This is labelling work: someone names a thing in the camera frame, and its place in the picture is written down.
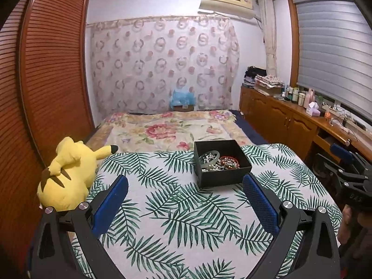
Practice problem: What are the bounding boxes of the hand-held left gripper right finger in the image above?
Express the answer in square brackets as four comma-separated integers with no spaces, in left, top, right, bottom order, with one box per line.
[242,173,340,279]

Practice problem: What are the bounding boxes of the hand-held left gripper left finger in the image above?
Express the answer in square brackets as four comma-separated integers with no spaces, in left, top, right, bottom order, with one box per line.
[27,175,129,279]

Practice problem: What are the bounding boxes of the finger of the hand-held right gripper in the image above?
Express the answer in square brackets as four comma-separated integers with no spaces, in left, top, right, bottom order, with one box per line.
[315,153,349,186]
[330,144,372,178]

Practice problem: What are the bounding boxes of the black jewelry box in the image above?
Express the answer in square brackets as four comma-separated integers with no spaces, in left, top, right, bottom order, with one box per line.
[194,139,252,188]

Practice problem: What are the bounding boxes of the red bead bracelet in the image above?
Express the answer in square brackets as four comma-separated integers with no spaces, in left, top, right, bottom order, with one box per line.
[219,156,240,166]

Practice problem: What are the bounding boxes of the pale green jade bangle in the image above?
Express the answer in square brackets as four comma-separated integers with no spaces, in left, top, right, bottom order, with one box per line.
[199,150,222,169]

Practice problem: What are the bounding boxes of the person's right hand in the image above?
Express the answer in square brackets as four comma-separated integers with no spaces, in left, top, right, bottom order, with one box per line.
[337,205,369,245]

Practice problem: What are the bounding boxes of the white power strip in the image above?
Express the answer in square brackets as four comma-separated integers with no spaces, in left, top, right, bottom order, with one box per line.
[334,113,367,132]

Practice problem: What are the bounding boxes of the pink tissue box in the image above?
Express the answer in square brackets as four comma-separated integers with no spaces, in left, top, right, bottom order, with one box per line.
[306,102,321,117]

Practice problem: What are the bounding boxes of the yellow plush toy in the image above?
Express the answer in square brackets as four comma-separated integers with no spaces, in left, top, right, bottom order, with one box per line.
[37,136,119,212]

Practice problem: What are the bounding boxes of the green leaf print cloth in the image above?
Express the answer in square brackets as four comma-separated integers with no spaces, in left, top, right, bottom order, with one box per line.
[71,143,343,279]

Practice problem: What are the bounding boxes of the wooden cabinet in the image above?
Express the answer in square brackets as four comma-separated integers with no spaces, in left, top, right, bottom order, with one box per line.
[239,85,372,165]

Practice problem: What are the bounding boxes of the row of toiletry bottles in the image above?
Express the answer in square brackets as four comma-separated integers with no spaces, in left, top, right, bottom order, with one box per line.
[283,84,324,108]

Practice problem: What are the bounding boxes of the dark blue bed sheet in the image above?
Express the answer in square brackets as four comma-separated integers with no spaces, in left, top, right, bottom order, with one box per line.
[229,110,269,146]

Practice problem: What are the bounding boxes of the floral blanket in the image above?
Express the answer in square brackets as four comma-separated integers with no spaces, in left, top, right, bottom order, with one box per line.
[86,110,247,153]

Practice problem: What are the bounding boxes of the floral folded cloth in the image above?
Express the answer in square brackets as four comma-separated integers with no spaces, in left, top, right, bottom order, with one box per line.
[254,74,285,89]

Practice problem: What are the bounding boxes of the grey window blind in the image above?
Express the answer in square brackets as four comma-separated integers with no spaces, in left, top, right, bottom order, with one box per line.
[293,0,372,114]

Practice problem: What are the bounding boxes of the stack of dark folded clothes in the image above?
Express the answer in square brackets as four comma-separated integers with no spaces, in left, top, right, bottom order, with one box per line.
[243,67,267,89]

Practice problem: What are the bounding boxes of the blue plush toy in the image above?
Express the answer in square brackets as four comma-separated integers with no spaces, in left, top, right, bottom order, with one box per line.
[169,86,196,107]

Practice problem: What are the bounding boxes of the white wrapped pipe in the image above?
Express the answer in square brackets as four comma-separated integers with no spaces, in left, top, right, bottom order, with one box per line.
[258,0,277,75]

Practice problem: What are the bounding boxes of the wooden louvered wardrobe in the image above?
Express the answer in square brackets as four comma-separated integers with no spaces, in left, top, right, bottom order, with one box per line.
[0,0,95,268]

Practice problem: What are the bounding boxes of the beige air conditioner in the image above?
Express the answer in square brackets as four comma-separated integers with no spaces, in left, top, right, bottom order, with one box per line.
[198,0,257,20]

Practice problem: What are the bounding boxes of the pink ring pattern curtain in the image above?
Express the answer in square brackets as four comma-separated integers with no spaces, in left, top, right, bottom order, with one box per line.
[90,16,240,117]

